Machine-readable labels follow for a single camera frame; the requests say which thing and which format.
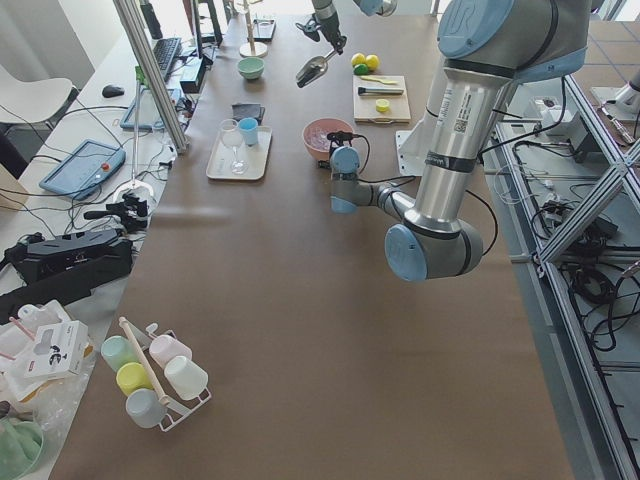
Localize bamboo cutting board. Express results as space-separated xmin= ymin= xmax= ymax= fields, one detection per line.
xmin=353 ymin=75 xmax=411 ymax=124

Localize light blue cup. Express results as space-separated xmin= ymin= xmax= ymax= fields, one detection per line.
xmin=238 ymin=117 xmax=259 ymax=146

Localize yellow lemon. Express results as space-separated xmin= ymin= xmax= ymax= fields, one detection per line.
xmin=353 ymin=63 xmax=370 ymax=76
xmin=351 ymin=52 xmax=366 ymax=67

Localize wooden stand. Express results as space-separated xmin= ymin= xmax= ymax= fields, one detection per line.
xmin=239 ymin=0 xmax=268 ymax=58

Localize white cup rack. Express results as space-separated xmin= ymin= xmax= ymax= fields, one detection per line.
xmin=128 ymin=320 xmax=213 ymax=433

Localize small black tray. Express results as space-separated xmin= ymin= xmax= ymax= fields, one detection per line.
xmin=252 ymin=18 xmax=276 ymax=42

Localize half lemon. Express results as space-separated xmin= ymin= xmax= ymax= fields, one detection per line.
xmin=375 ymin=98 xmax=390 ymax=113

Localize white cup in rack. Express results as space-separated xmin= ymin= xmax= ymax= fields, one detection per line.
xmin=164 ymin=355 xmax=209 ymax=400

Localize yellow plastic knife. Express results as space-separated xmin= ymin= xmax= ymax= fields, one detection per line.
xmin=359 ymin=75 xmax=398 ymax=85

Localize blue teach pendant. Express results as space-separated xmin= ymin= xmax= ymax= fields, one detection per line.
xmin=119 ymin=87 xmax=182 ymax=132
xmin=39 ymin=139 xmax=126 ymax=200

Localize clear wine glass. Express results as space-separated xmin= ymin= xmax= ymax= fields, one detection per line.
xmin=220 ymin=119 xmax=248 ymax=175

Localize pink cup in rack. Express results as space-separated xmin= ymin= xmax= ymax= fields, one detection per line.
xmin=149 ymin=334 xmax=192 ymax=368

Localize black keyboard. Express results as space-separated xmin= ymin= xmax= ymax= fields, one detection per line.
xmin=153 ymin=37 xmax=182 ymax=81

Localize white cardboard box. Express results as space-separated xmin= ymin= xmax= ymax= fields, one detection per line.
xmin=24 ymin=321 xmax=89 ymax=380

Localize white chair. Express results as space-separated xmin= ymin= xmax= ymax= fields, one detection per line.
xmin=1 ymin=66 xmax=74 ymax=124

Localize aluminium frame post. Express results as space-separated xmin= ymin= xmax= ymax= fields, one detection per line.
xmin=113 ymin=0 xmax=188 ymax=155

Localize wooden rack handle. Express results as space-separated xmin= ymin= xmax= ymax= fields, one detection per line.
xmin=118 ymin=317 xmax=170 ymax=406

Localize green bowl on side table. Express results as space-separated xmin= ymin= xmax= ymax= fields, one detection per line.
xmin=1 ymin=418 xmax=44 ymax=479

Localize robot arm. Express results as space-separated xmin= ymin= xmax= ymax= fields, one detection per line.
xmin=312 ymin=0 xmax=397 ymax=55
xmin=330 ymin=1 xmax=591 ymax=282

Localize metal ice scoop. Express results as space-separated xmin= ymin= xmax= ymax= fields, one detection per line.
xmin=295 ymin=50 xmax=338 ymax=88

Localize grey folded cloth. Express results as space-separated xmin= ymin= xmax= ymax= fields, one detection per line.
xmin=231 ymin=103 xmax=265 ymax=124

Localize cream serving tray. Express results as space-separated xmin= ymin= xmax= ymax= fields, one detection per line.
xmin=205 ymin=126 xmax=272 ymax=181

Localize yellow cup in rack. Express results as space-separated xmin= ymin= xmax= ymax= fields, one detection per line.
xmin=116 ymin=362 xmax=153 ymax=396

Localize pink bowl with ice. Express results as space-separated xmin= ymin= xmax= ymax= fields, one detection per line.
xmin=302 ymin=118 xmax=354 ymax=161

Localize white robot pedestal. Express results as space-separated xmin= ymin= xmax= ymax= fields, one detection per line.
xmin=394 ymin=64 xmax=491 ymax=179

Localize black case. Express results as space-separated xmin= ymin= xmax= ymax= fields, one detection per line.
xmin=1 ymin=229 xmax=133 ymax=324

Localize black computer mouse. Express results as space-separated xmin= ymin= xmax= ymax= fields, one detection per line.
xmin=102 ymin=84 xmax=125 ymax=99

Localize grey-blue cup in rack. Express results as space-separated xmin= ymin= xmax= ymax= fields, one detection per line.
xmin=125 ymin=388 xmax=167 ymax=429

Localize steel muddler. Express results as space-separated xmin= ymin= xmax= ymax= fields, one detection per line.
xmin=357 ymin=86 xmax=404 ymax=96

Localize green lime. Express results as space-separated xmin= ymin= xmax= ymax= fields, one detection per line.
xmin=365 ymin=54 xmax=380 ymax=71

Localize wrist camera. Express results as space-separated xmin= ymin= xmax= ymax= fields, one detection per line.
xmin=326 ymin=131 xmax=354 ymax=146

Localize green cup in rack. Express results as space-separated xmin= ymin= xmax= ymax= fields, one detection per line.
xmin=100 ymin=335 xmax=138 ymax=373

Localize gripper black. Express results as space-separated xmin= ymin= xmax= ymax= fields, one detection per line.
xmin=317 ymin=16 xmax=347 ymax=55

